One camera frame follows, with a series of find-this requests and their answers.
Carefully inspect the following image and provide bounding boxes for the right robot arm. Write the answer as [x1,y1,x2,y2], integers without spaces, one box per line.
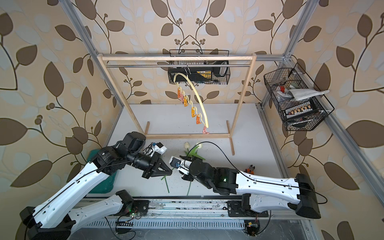
[170,157,321,219]

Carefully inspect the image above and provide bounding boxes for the connector box in basket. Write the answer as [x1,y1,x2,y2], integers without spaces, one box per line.
[284,101,319,120]

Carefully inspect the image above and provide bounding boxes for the yellow clip hanger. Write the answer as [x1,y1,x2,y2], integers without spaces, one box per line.
[172,72,210,128]

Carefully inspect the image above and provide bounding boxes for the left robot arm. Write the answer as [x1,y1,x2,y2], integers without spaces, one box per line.
[20,132,172,240]

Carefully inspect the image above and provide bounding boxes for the black wire basket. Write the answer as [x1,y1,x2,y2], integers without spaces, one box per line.
[264,64,335,132]
[166,49,231,86]

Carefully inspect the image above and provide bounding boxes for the white artificial tulip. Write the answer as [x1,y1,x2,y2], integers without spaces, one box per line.
[184,142,194,196]
[185,144,205,161]

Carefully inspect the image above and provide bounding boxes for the orange handled pliers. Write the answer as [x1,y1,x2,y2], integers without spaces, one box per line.
[245,165,256,175]

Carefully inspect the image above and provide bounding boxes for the wooden clothes rack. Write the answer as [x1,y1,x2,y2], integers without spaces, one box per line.
[97,53,258,156]

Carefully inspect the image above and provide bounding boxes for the blue artificial tulip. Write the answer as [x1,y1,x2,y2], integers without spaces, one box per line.
[161,176,170,193]

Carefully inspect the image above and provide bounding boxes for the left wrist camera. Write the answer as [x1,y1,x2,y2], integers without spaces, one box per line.
[151,142,167,156]

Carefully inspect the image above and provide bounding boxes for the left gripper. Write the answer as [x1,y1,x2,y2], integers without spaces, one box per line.
[127,153,175,180]

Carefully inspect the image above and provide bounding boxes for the white folded cloth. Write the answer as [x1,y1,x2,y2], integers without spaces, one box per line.
[287,89,330,101]

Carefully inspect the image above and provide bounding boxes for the pink end clothespin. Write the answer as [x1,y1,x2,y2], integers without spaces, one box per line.
[203,126,209,135]

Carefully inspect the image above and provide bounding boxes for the back black wire basket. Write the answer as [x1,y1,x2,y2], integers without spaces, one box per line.
[166,49,231,86]

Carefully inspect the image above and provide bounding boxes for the black yellow box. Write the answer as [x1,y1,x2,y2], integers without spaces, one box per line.
[168,61,230,83]

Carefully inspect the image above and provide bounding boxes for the right black wire basket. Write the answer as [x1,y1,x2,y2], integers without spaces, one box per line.
[264,64,335,132]

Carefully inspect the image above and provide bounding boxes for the metal base rail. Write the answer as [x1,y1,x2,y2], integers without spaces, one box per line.
[74,196,304,220]

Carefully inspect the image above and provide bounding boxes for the green plastic case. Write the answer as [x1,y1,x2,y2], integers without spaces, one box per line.
[87,149,117,194]

